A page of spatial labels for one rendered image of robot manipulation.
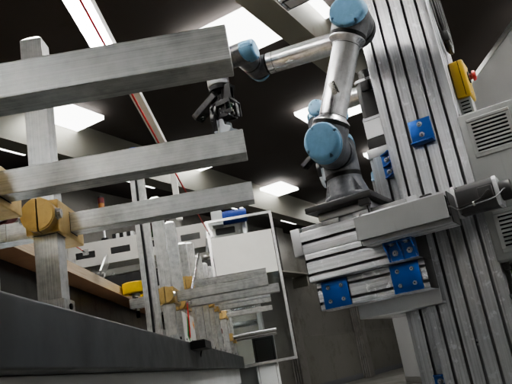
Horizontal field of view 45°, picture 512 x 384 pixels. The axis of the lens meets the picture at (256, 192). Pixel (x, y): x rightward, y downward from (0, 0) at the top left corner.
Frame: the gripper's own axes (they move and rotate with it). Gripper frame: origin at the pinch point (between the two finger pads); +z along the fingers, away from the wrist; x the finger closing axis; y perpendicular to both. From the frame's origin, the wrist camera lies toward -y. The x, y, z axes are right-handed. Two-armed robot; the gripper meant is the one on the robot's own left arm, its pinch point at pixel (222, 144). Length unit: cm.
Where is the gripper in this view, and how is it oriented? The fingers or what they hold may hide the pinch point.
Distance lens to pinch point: 207.6
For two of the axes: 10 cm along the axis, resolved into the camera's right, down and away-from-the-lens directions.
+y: 8.5, -2.8, -4.5
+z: 1.7, 9.5, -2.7
